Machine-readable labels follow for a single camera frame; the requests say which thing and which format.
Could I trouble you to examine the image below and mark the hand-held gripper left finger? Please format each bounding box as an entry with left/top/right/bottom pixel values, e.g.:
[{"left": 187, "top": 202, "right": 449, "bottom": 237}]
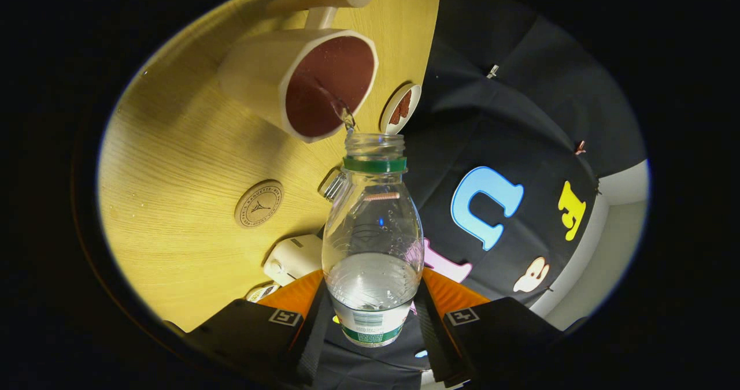
[{"left": 184, "top": 269, "right": 334, "bottom": 388}]

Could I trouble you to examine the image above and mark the wooden table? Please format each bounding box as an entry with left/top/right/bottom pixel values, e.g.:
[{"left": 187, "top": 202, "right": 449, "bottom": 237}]
[{"left": 97, "top": 0, "right": 441, "bottom": 333}]

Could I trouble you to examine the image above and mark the black backdrop cloth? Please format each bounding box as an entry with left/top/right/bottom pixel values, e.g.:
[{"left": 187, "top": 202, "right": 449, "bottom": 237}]
[{"left": 312, "top": 0, "right": 647, "bottom": 390}]

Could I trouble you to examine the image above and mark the white divided snack dish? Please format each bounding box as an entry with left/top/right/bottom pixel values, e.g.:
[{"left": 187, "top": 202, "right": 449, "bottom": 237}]
[{"left": 246, "top": 283, "right": 282, "bottom": 303}]

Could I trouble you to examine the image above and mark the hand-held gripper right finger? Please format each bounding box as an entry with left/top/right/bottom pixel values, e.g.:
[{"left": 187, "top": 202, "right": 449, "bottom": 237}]
[{"left": 412, "top": 266, "right": 570, "bottom": 388}]

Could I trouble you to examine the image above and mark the round wooden coaster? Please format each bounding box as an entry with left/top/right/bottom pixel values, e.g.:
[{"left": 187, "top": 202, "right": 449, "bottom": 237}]
[{"left": 234, "top": 180, "right": 284, "bottom": 229}]

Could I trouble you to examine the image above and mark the clear plastic juice bottle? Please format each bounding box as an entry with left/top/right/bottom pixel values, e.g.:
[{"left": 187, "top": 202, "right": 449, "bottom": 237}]
[{"left": 321, "top": 133, "right": 426, "bottom": 348}]

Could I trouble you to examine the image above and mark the small white plate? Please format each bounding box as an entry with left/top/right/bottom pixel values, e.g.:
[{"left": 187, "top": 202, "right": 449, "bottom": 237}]
[{"left": 380, "top": 83, "right": 423, "bottom": 135}]

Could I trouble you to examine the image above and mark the beige cup with wooden handle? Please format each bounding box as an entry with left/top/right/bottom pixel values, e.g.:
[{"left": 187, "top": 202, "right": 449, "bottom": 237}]
[{"left": 219, "top": 0, "right": 379, "bottom": 143}]

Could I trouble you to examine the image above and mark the ribbed clear glass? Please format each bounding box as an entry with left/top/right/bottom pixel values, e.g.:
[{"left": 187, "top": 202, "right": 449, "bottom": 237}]
[{"left": 317, "top": 168, "right": 347, "bottom": 201}]

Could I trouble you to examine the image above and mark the white toaster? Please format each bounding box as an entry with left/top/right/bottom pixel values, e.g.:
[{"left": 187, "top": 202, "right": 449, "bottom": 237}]
[{"left": 264, "top": 234, "right": 324, "bottom": 287}]

